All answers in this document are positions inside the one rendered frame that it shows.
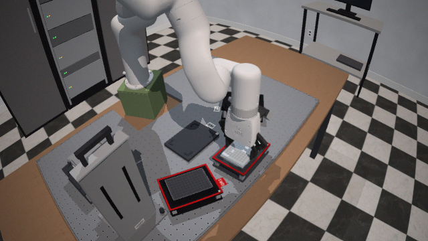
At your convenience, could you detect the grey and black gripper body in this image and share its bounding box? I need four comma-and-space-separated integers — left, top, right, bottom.
225, 106, 261, 147

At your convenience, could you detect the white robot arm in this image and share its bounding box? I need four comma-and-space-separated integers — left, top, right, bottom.
111, 0, 273, 121

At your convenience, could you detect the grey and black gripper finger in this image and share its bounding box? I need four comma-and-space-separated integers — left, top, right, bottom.
249, 133, 268, 160
219, 119, 233, 147

